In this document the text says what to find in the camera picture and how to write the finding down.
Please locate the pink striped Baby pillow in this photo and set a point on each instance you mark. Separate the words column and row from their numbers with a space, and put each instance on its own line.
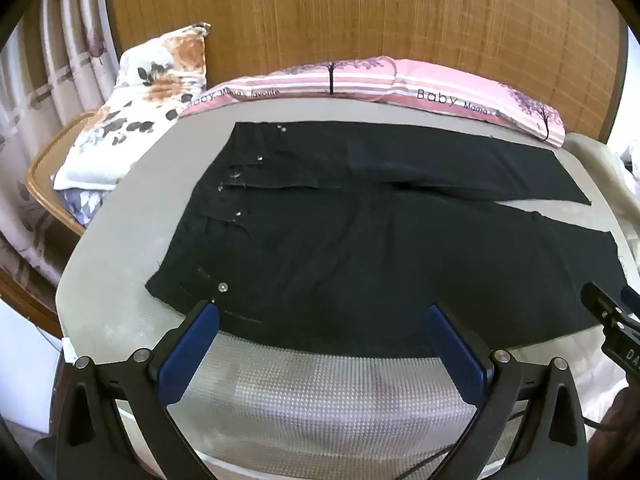
column 390, row 82

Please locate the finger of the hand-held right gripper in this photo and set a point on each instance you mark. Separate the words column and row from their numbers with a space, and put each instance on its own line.
column 607, row 305

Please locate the black pants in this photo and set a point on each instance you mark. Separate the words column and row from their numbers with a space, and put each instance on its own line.
column 360, row 240

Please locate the beige cushion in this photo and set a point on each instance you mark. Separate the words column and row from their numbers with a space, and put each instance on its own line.
column 605, row 170

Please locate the floral pillow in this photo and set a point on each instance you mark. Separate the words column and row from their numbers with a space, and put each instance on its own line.
column 135, row 105

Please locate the wooden bed frame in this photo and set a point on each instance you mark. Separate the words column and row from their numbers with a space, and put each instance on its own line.
column 30, row 297

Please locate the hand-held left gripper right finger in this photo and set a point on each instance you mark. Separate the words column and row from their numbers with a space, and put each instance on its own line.
column 452, row 347

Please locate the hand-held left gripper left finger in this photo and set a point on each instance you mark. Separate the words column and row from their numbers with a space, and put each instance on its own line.
column 190, row 345

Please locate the wicker chair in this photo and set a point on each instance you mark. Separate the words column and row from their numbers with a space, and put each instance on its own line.
column 45, row 180

